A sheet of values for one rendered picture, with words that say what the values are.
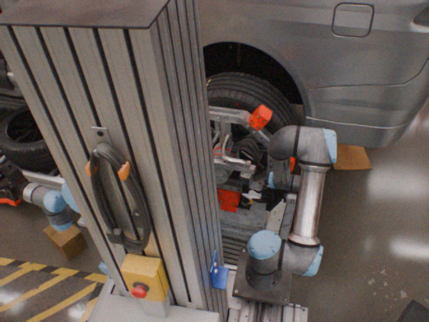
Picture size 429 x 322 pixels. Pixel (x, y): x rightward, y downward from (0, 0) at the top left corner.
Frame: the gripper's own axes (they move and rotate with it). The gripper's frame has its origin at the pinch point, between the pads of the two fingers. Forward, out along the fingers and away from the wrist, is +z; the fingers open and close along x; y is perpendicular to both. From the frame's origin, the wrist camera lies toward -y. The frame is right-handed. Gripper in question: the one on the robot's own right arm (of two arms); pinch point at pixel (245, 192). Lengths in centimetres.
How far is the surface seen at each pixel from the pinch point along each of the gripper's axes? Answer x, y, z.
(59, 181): -23, -44, 137
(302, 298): 4, -83, -35
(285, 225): -42, -75, -18
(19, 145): -41, -32, 177
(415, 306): 15, -49, -88
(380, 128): -54, 7, -62
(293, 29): -56, 58, -12
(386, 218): -69, -83, -85
